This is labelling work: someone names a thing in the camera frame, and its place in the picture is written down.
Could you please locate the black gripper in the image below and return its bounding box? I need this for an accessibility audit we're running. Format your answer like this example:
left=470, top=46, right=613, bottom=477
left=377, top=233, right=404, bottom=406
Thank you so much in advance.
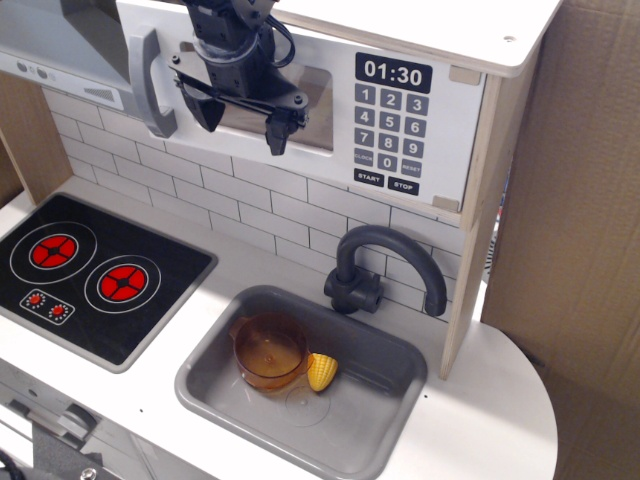
left=169, top=44, right=309, bottom=156

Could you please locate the white toy microwave door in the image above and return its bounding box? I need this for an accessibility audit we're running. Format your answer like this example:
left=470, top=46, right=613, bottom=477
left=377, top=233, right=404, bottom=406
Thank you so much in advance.
left=117, top=1, right=486, bottom=213

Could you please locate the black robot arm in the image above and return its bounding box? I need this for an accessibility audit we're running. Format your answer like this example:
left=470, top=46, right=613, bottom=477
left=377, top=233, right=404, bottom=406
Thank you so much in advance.
left=169, top=1, right=309, bottom=156

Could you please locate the white wooden microwave cabinet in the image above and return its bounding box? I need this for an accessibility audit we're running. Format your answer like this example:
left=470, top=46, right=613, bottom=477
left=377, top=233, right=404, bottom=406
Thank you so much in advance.
left=117, top=1, right=559, bottom=377

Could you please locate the grey range hood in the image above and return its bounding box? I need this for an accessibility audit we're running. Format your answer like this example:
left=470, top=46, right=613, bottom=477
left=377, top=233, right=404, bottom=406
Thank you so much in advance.
left=1, top=1, right=141, bottom=118

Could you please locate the dark grey toy faucet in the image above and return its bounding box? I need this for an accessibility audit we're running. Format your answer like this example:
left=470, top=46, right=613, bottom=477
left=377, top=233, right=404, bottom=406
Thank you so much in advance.
left=324, top=225, right=447, bottom=317

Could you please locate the black toy stovetop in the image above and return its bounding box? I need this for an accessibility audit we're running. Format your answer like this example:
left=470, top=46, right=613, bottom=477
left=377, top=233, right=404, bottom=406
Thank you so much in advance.
left=1, top=194, right=218, bottom=373

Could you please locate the orange transparent toy pot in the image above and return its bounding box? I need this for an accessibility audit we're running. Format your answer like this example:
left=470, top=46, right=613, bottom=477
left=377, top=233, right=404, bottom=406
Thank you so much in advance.
left=229, top=312, right=314, bottom=391

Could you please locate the yellow toy corn cob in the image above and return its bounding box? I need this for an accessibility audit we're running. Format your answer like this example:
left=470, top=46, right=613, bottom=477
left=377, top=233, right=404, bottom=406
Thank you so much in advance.
left=306, top=353, right=338, bottom=392

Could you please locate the grey toy sink basin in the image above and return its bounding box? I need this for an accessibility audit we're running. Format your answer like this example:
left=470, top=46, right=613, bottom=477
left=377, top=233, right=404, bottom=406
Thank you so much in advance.
left=175, top=286, right=427, bottom=479

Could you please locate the grey oven knob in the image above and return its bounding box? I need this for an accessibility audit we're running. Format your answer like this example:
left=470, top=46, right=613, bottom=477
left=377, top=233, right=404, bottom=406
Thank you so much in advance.
left=57, top=404, right=98, bottom=441

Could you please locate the brown cardboard box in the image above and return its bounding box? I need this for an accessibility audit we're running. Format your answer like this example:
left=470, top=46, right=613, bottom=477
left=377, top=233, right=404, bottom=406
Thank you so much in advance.
left=482, top=1, right=639, bottom=479

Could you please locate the black cable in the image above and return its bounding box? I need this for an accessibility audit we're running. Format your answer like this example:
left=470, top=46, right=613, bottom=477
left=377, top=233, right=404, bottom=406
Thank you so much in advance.
left=0, top=449, right=26, bottom=480

